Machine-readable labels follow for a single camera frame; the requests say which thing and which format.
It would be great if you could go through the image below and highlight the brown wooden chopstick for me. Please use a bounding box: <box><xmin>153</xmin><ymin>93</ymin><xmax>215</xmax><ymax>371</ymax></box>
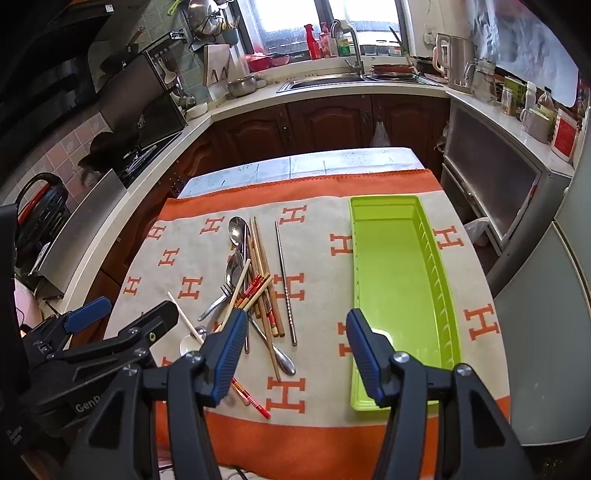
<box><xmin>254</xmin><ymin>217</ymin><xmax>285</xmax><ymax>336</ymax></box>
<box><xmin>250</xmin><ymin>217</ymin><xmax>280</xmax><ymax>337</ymax></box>
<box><xmin>259</xmin><ymin>330</ymin><xmax>281</xmax><ymax>381</ymax></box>

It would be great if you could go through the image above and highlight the dish rack with plates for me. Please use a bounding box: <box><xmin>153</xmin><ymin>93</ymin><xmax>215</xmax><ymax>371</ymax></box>
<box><xmin>368</xmin><ymin>62</ymin><xmax>445</xmax><ymax>87</ymax></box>

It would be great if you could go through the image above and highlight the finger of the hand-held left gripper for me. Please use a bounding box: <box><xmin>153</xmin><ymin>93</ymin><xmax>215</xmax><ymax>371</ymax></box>
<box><xmin>23</xmin><ymin>298</ymin><xmax>112</xmax><ymax>356</ymax></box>
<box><xmin>54</xmin><ymin>300</ymin><xmax>179</xmax><ymax>367</ymax></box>

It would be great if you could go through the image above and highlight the steel panel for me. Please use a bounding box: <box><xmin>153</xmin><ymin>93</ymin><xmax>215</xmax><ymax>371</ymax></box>
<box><xmin>33</xmin><ymin>167</ymin><xmax>129</xmax><ymax>301</ymax></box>

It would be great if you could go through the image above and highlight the white ceramic spoon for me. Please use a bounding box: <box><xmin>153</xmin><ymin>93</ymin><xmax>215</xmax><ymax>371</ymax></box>
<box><xmin>166</xmin><ymin>291</ymin><xmax>206</xmax><ymax>357</ymax></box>

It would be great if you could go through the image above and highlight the white kitchen countertop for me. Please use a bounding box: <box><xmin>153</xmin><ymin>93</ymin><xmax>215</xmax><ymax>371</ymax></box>
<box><xmin>28</xmin><ymin>69</ymin><xmax>575</xmax><ymax>303</ymax></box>

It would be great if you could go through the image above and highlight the gas stove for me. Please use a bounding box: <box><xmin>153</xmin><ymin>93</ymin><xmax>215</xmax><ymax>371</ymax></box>
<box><xmin>115</xmin><ymin>133</ymin><xmax>186</xmax><ymax>182</ymax></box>

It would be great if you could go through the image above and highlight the large steel spoon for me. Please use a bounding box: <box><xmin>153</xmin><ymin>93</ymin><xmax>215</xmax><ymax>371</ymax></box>
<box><xmin>228</xmin><ymin>215</ymin><xmax>250</xmax><ymax>259</ymax></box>

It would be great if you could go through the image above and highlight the white mug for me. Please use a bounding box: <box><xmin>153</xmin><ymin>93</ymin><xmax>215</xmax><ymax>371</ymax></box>
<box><xmin>520</xmin><ymin>107</ymin><xmax>551</xmax><ymax>145</ymax></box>

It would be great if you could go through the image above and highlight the beige chopstick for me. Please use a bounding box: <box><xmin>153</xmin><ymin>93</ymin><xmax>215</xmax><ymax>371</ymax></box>
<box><xmin>215</xmin><ymin>258</ymin><xmax>252</xmax><ymax>334</ymax></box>

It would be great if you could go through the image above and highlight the steel pan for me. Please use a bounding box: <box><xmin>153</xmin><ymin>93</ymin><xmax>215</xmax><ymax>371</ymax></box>
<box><xmin>187</xmin><ymin>0</ymin><xmax>223</xmax><ymax>38</ymax></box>

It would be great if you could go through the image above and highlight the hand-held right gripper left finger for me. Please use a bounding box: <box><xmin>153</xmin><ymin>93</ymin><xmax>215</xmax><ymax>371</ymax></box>
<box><xmin>60</xmin><ymin>308</ymin><xmax>249</xmax><ymax>480</ymax></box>

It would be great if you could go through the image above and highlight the grey refrigerator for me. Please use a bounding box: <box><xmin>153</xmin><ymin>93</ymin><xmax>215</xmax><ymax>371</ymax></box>
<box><xmin>488</xmin><ymin>134</ymin><xmax>591</xmax><ymax>446</ymax></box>

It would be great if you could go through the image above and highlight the white plastic bag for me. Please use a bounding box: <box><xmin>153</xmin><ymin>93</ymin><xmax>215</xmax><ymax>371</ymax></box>
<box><xmin>370</xmin><ymin>119</ymin><xmax>392</xmax><ymax>149</ymax></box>

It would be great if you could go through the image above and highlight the steel fork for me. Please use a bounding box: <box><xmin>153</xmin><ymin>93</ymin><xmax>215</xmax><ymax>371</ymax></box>
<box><xmin>198</xmin><ymin>283</ymin><xmax>235</xmax><ymax>322</ymax></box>

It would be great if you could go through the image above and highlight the steel faucet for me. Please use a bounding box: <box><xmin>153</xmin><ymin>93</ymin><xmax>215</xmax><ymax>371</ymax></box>
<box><xmin>330</xmin><ymin>19</ymin><xmax>365</xmax><ymax>77</ymax></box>

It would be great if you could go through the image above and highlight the glass teapot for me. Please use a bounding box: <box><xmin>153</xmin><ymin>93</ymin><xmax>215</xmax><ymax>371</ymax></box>
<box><xmin>463</xmin><ymin>58</ymin><xmax>498</xmax><ymax>103</ymax></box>

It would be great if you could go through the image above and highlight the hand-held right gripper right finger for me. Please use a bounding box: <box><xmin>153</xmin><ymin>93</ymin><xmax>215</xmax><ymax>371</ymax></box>
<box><xmin>346</xmin><ymin>308</ymin><xmax>536</xmax><ymax>480</ymax></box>

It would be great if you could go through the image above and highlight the steel splash guard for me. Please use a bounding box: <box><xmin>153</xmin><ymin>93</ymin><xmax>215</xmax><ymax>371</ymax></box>
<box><xmin>99</xmin><ymin>50</ymin><xmax>188</xmax><ymax>153</ymax></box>

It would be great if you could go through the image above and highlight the black pressure cooker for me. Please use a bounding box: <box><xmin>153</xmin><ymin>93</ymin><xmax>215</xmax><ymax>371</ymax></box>
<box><xmin>13</xmin><ymin>172</ymin><xmax>71</xmax><ymax>271</ymax></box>

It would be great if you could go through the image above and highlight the metal chopstick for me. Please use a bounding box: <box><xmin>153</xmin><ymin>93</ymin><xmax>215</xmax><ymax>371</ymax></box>
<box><xmin>276</xmin><ymin>222</ymin><xmax>299</xmax><ymax>346</ymax></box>
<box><xmin>274</xmin><ymin>220</ymin><xmax>295</xmax><ymax>347</ymax></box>

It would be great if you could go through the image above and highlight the black range hood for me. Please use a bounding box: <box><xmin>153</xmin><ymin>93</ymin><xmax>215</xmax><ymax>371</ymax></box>
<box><xmin>0</xmin><ymin>0</ymin><xmax>155</xmax><ymax>158</ymax></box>

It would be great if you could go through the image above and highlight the black wok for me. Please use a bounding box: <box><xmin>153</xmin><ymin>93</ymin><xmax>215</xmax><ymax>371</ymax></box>
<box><xmin>78</xmin><ymin>131</ymin><xmax>158</xmax><ymax>177</ymax></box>

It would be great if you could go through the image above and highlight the wooden cutting board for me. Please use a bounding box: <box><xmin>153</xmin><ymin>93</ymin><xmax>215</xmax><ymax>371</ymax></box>
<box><xmin>203</xmin><ymin>43</ymin><xmax>232</xmax><ymax>87</ymax></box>

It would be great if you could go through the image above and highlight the clear plastic sheet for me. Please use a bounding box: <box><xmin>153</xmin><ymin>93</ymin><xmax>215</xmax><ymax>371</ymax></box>
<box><xmin>465</xmin><ymin>0</ymin><xmax>581</xmax><ymax>106</ymax></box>

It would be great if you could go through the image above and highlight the green plastic utensil tray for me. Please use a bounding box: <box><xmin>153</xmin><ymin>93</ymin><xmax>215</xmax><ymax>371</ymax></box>
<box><xmin>348</xmin><ymin>195</ymin><xmax>462</xmax><ymax>411</ymax></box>

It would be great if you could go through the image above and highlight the red box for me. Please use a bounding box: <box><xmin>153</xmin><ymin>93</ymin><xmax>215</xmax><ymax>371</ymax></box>
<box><xmin>551</xmin><ymin>108</ymin><xmax>581</xmax><ymax>163</ymax></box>

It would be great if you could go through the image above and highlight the steel sink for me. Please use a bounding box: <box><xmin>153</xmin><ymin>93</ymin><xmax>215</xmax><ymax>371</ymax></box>
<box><xmin>277</xmin><ymin>75</ymin><xmax>370</xmax><ymax>93</ymax></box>

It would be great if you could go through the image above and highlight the orange and cream printed blanket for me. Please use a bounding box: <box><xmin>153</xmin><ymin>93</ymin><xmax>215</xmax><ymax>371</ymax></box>
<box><xmin>104</xmin><ymin>168</ymin><xmax>511</xmax><ymax>476</ymax></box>

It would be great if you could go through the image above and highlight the red spray bottle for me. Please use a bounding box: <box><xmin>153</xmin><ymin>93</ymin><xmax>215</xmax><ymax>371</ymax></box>
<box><xmin>305</xmin><ymin>24</ymin><xmax>322</xmax><ymax>61</ymax></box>

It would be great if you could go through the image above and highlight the red patterned chopstick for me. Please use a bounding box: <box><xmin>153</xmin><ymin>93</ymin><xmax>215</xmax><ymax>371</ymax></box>
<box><xmin>240</xmin><ymin>276</ymin><xmax>273</xmax><ymax>311</ymax></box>
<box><xmin>235</xmin><ymin>274</ymin><xmax>269</xmax><ymax>308</ymax></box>
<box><xmin>229</xmin><ymin>377</ymin><xmax>272</xmax><ymax>420</ymax></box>

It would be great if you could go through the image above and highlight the grey disinfection cabinet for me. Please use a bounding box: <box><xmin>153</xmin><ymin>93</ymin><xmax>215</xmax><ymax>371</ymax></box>
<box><xmin>440</xmin><ymin>98</ymin><xmax>574</xmax><ymax>260</ymax></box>

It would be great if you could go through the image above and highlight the steel pot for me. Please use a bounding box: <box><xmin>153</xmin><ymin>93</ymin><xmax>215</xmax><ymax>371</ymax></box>
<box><xmin>227</xmin><ymin>74</ymin><xmax>257</xmax><ymax>98</ymax></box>

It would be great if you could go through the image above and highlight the glass jar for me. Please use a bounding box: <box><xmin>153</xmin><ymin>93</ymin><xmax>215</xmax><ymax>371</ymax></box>
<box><xmin>501</xmin><ymin>85</ymin><xmax>519</xmax><ymax>117</ymax></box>

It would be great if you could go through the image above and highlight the white electric kettle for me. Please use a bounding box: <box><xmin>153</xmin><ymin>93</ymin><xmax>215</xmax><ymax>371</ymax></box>
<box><xmin>433</xmin><ymin>33</ymin><xmax>476</xmax><ymax>94</ymax></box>

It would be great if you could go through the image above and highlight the pink basin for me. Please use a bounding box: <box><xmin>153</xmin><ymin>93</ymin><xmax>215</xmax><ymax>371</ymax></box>
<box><xmin>245</xmin><ymin>53</ymin><xmax>274</xmax><ymax>73</ymax></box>

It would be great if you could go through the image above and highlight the kitchen window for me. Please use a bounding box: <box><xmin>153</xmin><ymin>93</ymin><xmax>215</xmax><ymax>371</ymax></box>
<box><xmin>247</xmin><ymin>0</ymin><xmax>409</xmax><ymax>57</ymax></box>

